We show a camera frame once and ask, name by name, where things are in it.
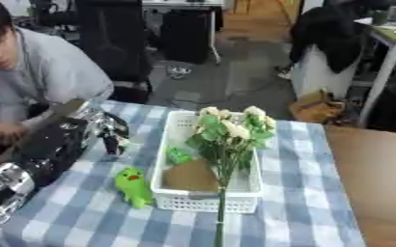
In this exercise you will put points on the person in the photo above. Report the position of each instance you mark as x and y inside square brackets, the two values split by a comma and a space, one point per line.
[43, 70]

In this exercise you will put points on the brown bag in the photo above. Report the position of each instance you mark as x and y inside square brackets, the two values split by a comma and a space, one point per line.
[316, 108]

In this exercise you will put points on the white flower bouquet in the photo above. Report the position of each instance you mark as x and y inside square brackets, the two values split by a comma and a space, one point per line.
[225, 141]

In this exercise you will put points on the white side table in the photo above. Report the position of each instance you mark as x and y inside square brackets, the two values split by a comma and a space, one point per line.
[388, 54]

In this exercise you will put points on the black office chair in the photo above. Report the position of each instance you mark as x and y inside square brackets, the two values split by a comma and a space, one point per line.
[112, 41]

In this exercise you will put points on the white bin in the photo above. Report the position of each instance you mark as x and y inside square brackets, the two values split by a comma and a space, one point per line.
[317, 77]

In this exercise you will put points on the black jacket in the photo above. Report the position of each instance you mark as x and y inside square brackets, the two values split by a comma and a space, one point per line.
[328, 35]

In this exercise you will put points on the green soft toy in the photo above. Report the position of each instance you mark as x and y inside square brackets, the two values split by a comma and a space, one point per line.
[132, 186]

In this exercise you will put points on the brown round toy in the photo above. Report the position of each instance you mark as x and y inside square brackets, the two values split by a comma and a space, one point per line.
[191, 177]

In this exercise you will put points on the white desk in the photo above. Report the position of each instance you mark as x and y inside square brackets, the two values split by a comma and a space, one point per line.
[212, 19]

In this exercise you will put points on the small green toy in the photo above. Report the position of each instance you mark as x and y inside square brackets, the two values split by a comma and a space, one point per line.
[178, 156]

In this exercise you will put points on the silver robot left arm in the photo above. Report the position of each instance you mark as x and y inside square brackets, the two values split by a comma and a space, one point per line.
[43, 151]

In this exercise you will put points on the pair of shoes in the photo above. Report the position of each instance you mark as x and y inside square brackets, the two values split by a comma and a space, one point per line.
[178, 71]

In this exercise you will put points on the white plastic basket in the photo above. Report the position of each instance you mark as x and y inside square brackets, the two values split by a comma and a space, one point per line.
[207, 198]

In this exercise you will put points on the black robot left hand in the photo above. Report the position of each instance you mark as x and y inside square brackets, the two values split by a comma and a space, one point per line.
[114, 131]

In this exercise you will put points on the black cabinet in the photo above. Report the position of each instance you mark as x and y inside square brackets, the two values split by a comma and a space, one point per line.
[185, 35]

